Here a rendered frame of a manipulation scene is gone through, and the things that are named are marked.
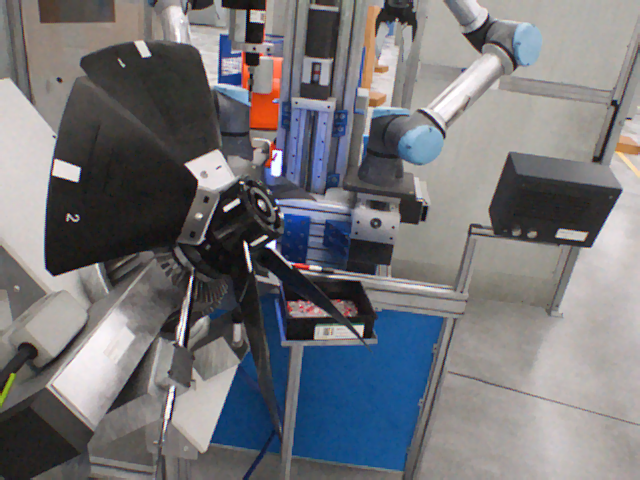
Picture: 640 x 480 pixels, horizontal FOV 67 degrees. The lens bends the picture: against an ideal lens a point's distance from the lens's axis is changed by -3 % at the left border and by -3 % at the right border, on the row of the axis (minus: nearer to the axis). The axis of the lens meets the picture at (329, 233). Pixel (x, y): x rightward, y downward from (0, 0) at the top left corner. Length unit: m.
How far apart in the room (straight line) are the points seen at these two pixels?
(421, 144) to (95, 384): 1.05
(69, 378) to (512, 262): 2.72
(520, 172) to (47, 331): 1.01
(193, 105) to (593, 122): 2.35
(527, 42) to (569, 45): 1.25
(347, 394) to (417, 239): 1.48
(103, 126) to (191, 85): 0.32
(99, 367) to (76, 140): 0.26
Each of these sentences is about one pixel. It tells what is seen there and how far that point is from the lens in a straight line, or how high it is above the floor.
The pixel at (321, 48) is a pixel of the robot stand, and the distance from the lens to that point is 1.61.
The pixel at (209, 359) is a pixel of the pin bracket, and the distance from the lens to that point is 0.95.
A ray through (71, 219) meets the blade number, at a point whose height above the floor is 1.29.
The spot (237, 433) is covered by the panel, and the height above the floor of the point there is 0.20.
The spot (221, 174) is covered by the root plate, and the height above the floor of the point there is 1.25.
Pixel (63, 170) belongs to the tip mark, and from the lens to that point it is 0.60.
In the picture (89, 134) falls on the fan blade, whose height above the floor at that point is 1.38.
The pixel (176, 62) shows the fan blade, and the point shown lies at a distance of 0.95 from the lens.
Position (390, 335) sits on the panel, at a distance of 1.49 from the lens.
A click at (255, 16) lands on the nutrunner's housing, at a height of 1.51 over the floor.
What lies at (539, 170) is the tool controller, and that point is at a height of 1.24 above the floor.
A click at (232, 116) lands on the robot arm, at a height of 1.19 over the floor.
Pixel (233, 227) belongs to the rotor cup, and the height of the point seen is 1.20.
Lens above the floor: 1.54
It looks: 25 degrees down
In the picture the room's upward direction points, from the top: 7 degrees clockwise
